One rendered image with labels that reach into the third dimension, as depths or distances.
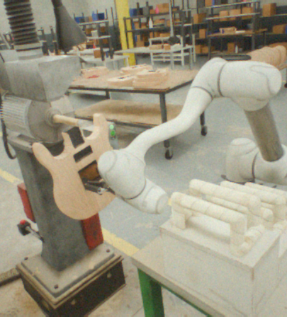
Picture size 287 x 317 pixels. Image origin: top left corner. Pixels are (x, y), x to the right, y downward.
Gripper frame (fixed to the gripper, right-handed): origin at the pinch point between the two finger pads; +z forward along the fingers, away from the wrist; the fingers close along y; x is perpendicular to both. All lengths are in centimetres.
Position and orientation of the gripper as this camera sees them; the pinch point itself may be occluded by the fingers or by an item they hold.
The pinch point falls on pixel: (91, 175)
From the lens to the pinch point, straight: 139.0
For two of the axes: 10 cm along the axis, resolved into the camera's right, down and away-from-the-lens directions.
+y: 6.8, -5.0, 5.3
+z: -6.9, -2.0, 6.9
